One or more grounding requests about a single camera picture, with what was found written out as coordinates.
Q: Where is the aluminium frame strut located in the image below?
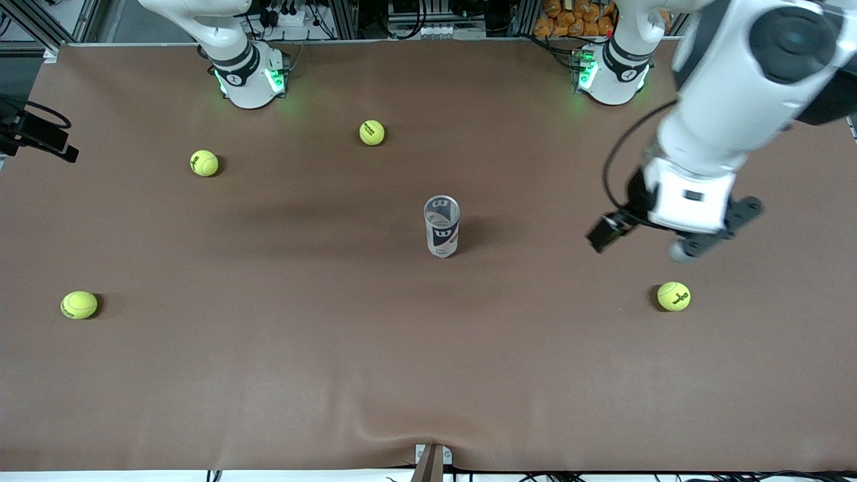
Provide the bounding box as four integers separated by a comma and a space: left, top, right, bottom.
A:
0, 0, 62, 56

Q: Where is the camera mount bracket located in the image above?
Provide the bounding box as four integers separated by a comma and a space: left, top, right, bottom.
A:
412, 443, 453, 482

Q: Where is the white power strip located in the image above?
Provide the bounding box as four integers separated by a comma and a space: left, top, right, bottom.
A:
264, 8, 310, 27

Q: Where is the clear tennis ball can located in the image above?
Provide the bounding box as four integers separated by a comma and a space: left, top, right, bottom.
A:
423, 195, 461, 258

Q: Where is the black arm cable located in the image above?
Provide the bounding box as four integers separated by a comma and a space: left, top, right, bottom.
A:
25, 100, 73, 130
603, 99, 680, 226

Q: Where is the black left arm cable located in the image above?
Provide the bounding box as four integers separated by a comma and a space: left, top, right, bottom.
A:
603, 99, 680, 226

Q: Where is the aluminium frame post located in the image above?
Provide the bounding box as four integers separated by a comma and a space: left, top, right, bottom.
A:
511, 0, 540, 37
329, 0, 360, 39

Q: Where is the orange packets pile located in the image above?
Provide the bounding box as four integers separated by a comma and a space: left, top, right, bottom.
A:
534, 0, 615, 39

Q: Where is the brown table cover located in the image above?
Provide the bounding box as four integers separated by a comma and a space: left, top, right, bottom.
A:
0, 37, 857, 473

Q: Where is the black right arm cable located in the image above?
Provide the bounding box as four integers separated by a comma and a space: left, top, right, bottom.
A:
25, 100, 73, 130

